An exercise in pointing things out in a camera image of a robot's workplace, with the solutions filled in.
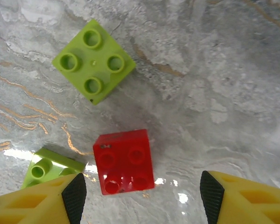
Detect red lego brick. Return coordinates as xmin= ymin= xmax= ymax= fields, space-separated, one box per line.
xmin=92 ymin=129 xmax=155 ymax=196

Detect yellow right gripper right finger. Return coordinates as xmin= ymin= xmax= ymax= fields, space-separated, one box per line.
xmin=200 ymin=170 xmax=280 ymax=224

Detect lime green lego brick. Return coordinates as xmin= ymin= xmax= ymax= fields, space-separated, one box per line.
xmin=51 ymin=19 xmax=136 ymax=105
xmin=21 ymin=147 xmax=86 ymax=190

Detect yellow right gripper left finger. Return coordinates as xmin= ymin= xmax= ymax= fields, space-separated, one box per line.
xmin=0 ymin=173 xmax=87 ymax=224

